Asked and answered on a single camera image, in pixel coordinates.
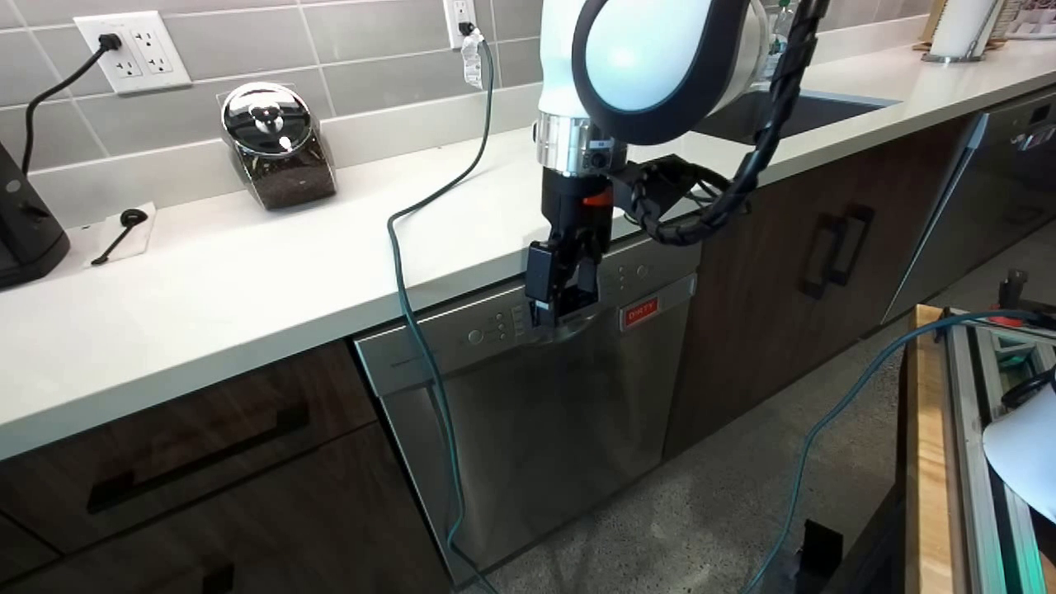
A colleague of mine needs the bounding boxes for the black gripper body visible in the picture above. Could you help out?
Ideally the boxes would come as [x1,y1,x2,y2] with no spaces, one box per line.
[539,169,616,265]

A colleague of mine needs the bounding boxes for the red dishwasher sticker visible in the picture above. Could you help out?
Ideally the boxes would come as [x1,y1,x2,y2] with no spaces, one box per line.
[616,295,663,332]

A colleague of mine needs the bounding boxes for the stainless steel Bosch dishwasher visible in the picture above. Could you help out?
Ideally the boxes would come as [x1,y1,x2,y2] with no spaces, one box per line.
[352,232,704,586]

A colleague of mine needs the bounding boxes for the dark wood cabinet door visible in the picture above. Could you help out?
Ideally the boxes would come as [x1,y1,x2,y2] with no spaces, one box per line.
[660,179,843,459]
[817,116,975,372]

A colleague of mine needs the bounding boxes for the white power adapter plug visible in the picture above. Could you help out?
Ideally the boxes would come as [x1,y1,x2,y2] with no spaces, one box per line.
[455,21,495,94]

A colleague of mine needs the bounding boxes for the dark wood drawer front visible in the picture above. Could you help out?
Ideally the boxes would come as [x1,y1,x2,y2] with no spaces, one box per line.
[0,421,455,594]
[0,339,383,558]

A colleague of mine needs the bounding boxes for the wooden table board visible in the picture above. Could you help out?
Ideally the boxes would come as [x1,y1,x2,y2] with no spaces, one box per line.
[899,303,975,594]

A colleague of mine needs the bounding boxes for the white spoon rest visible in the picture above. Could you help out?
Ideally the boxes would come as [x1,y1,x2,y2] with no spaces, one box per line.
[83,198,157,272]

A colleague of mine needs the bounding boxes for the black spoon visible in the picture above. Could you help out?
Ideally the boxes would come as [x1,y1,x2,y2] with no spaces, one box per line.
[89,205,151,266]

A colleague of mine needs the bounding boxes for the stainless steel appliance door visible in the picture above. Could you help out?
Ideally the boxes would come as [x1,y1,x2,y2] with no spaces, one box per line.
[883,87,1056,322]

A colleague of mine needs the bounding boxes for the white paper towel roll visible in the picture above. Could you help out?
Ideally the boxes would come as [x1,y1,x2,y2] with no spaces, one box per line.
[922,0,1002,64]

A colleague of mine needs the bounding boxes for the white rounded cover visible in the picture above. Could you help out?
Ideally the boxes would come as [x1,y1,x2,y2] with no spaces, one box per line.
[980,383,1056,529]

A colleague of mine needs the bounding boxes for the colourful printed box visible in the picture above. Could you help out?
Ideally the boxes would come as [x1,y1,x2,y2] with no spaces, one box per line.
[995,0,1056,44]

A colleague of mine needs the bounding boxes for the black countertop appliance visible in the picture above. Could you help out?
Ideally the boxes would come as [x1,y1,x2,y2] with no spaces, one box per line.
[0,143,72,295]

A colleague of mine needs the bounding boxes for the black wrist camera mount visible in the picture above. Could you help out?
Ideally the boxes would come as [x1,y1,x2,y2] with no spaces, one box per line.
[614,154,705,229]

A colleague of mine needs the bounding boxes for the teal power cable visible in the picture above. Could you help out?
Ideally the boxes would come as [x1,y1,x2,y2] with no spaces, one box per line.
[742,309,1043,594]
[383,39,501,594]

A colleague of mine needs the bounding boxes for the black braided cable bundle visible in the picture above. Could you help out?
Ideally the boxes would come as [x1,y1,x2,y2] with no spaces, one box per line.
[610,0,833,246]

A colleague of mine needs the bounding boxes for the white wall outlet plate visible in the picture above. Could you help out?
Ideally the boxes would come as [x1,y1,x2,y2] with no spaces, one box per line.
[72,10,194,98]
[440,0,486,53]

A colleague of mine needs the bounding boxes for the black cabinet door handle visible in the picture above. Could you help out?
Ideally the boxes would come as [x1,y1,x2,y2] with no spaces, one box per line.
[830,202,881,289]
[796,211,848,303]

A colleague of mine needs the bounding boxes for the black drawer handle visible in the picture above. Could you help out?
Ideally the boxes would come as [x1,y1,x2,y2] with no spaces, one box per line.
[83,398,314,517]

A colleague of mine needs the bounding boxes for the aluminium table rail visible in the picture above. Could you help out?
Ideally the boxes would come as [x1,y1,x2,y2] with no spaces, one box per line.
[942,322,1043,594]

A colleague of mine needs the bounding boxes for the black power cord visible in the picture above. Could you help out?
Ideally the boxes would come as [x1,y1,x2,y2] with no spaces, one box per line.
[17,30,124,151]

